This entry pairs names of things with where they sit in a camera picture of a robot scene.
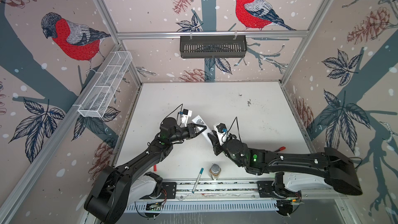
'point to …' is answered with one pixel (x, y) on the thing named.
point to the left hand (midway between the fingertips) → (205, 130)
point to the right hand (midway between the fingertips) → (208, 135)
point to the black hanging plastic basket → (213, 46)
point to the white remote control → (198, 120)
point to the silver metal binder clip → (214, 170)
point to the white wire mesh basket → (105, 84)
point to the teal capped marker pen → (197, 180)
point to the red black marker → (280, 149)
